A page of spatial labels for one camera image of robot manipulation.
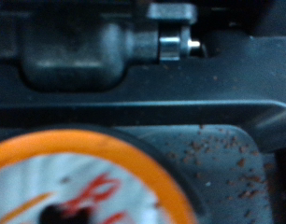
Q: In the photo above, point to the black Keurig coffee machine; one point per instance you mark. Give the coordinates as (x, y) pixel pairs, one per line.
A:
(149, 84)

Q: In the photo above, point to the white coffee pod orange lid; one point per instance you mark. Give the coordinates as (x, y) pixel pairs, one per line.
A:
(102, 149)

